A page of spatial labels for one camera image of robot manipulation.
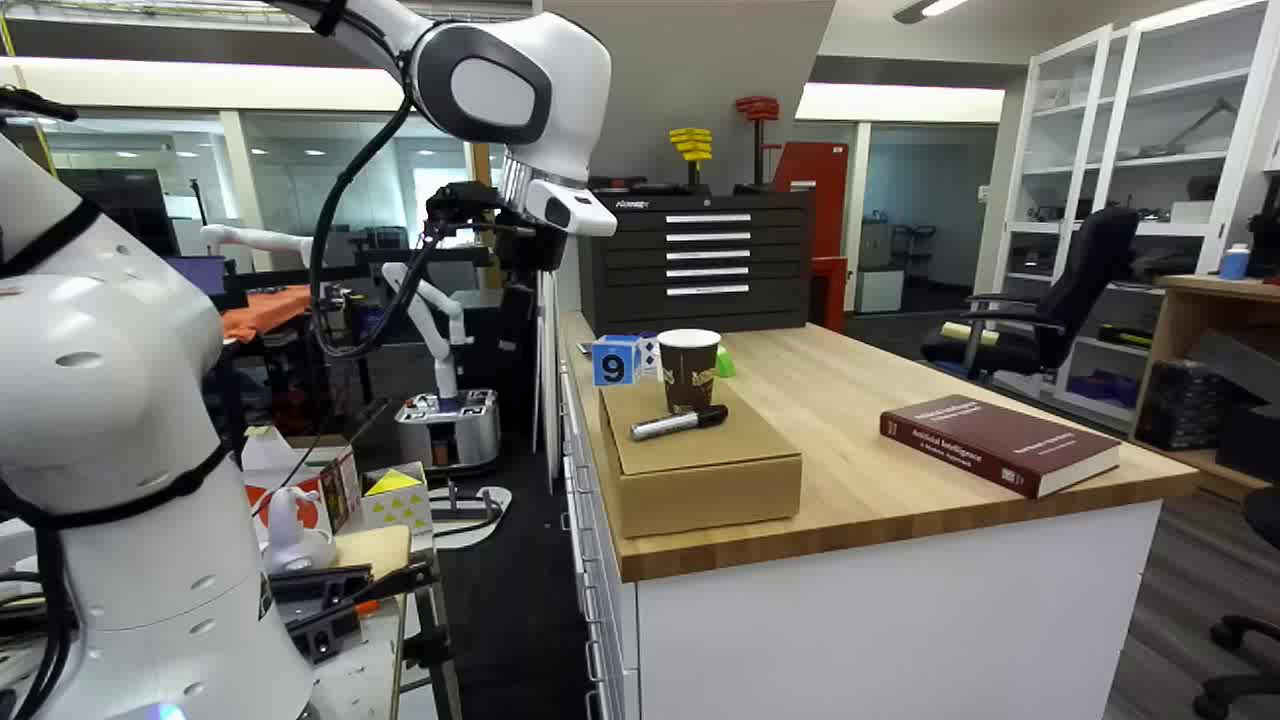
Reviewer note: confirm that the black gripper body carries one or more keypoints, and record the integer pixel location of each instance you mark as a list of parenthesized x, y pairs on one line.
[(530, 246)]

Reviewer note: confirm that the black marker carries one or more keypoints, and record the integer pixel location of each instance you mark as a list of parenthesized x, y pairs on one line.
[(681, 421)]

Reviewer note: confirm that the small white robot arm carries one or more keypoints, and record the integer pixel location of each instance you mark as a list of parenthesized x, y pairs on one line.
[(439, 325)]

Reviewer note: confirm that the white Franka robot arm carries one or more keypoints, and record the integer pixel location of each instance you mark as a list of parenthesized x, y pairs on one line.
[(106, 400)]

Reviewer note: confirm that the brown paper coffee cup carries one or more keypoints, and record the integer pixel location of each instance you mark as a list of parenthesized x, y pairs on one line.
[(688, 374)]

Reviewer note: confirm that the blue cup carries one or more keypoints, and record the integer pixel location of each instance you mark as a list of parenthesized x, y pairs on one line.
[(1234, 263)]

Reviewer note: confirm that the black drawer cabinet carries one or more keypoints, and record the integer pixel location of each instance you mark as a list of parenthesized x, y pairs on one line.
[(624, 265)]

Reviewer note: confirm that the blue number cube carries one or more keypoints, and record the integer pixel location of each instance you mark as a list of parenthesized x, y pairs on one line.
[(614, 362)]

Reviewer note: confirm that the yellow sign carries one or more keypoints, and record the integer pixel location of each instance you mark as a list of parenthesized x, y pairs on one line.
[(688, 146)]

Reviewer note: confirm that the orange cloth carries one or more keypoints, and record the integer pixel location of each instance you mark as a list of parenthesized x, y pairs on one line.
[(265, 313)]

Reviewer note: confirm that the flat cardboard box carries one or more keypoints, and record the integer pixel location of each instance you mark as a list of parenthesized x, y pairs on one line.
[(695, 469)]

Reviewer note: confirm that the red cabinet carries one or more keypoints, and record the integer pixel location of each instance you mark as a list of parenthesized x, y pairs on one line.
[(818, 225)]

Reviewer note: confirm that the yellow white cube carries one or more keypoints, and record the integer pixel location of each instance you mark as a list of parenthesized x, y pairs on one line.
[(397, 501)]

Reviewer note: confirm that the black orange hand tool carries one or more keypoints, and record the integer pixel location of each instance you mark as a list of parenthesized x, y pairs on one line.
[(334, 601)]

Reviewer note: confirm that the dark red hardcover book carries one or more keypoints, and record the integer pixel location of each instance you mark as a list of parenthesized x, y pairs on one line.
[(1000, 445)]

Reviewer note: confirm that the white counter cabinet base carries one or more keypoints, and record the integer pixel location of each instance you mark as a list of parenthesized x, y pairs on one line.
[(906, 625)]

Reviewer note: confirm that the black office chair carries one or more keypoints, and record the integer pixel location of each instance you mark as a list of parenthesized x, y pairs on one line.
[(1083, 286)]

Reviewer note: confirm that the white glass door shelf cabinet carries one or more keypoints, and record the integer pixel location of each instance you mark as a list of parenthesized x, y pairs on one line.
[(1162, 132)]

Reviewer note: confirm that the wooden shelf desk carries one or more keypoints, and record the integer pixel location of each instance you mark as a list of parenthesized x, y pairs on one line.
[(1202, 333)]

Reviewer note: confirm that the black swivel chair base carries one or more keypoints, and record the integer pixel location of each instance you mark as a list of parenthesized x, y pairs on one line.
[(1240, 642)]

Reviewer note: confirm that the black camera on stand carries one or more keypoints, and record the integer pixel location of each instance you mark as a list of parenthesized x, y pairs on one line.
[(462, 204)]

